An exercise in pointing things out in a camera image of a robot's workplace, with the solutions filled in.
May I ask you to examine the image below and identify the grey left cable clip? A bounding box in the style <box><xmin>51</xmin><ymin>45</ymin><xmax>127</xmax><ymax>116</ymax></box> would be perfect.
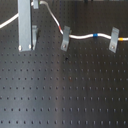
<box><xmin>61</xmin><ymin>26</ymin><xmax>71</xmax><ymax>51</ymax></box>

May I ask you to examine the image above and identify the grey cable clip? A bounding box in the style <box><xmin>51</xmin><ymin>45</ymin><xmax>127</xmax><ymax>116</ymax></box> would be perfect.
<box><xmin>109</xmin><ymin>27</ymin><xmax>119</xmax><ymax>52</ymax></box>
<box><xmin>61</xmin><ymin>26</ymin><xmax>71</xmax><ymax>51</ymax></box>

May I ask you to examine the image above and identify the white cable with coloured bands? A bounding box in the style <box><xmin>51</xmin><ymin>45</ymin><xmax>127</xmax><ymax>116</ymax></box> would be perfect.
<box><xmin>0</xmin><ymin>0</ymin><xmax>128</xmax><ymax>42</ymax></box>

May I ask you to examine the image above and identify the grey angle bracket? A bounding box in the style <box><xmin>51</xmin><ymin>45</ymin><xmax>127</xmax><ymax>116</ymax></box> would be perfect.
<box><xmin>32</xmin><ymin>25</ymin><xmax>38</xmax><ymax>50</ymax></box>

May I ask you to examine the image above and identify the grey right cable clip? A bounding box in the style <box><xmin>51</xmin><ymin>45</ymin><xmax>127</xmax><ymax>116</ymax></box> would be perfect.
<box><xmin>109</xmin><ymin>27</ymin><xmax>119</xmax><ymax>52</ymax></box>

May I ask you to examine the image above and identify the grey metal vertical post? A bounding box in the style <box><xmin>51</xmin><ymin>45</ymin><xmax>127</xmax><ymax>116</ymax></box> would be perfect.
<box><xmin>18</xmin><ymin>0</ymin><xmax>32</xmax><ymax>52</ymax></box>

